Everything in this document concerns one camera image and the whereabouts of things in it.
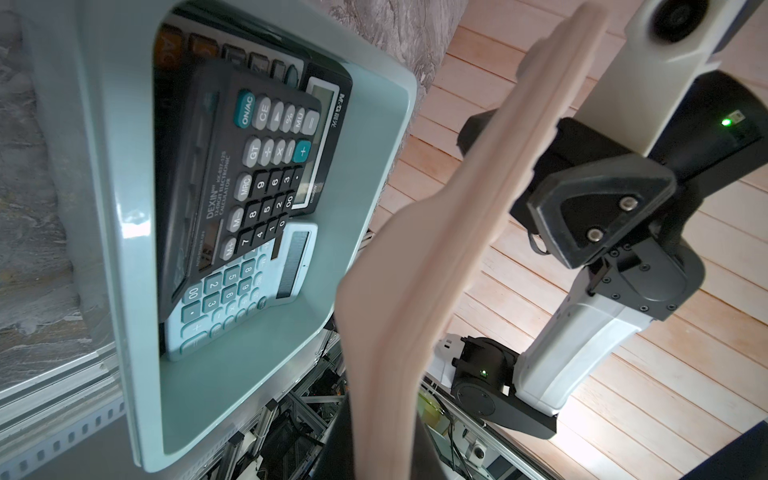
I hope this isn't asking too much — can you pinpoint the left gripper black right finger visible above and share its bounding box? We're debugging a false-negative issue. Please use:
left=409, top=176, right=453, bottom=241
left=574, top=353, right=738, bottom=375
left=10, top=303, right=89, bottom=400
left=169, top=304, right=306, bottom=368
left=410, top=415, right=446, bottom=480

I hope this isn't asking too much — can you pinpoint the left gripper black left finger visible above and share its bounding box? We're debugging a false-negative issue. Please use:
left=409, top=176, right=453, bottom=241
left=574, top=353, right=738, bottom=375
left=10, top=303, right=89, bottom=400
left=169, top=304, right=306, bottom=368
left=311, top=398, right=355, bottom=480

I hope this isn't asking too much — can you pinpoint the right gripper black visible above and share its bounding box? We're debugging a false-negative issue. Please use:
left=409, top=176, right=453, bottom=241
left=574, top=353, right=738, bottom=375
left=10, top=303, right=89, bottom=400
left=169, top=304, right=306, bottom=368
left=457, top=70, right=768, bottom=322

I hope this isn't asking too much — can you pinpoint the pale pink calculator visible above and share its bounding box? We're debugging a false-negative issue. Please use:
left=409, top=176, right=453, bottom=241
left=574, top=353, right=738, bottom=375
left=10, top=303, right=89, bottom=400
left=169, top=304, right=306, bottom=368
left=335, top=2, right=609, bottom=479

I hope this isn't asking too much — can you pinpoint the teal calculator face up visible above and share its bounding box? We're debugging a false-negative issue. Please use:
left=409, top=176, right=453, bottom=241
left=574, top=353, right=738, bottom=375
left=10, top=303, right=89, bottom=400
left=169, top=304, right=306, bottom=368
left=164, top=221, right=318, bottom=361

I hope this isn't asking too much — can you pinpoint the black calculator face down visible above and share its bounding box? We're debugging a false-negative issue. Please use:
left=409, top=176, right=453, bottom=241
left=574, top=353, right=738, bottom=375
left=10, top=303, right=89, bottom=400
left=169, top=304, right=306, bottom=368
left=165, top=2, right=353, bottom=215
left=155, top=54, right=320, bottom=321

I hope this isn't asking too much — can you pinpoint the teal plastic storage box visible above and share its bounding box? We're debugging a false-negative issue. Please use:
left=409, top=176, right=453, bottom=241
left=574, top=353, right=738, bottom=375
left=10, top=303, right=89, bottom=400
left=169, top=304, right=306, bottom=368
left=15, top=1, right=417, bottom=473

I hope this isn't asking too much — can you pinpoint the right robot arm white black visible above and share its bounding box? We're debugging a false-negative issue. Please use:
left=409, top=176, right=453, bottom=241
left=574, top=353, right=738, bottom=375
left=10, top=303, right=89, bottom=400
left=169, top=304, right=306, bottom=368
left=451, top=70, right=767, bottom=439

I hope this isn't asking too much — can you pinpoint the aluminium front rail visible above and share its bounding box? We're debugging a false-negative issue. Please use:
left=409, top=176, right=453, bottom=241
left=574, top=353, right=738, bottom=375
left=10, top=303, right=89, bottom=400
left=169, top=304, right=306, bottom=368
left=1, top=343, right=127, bottom=480

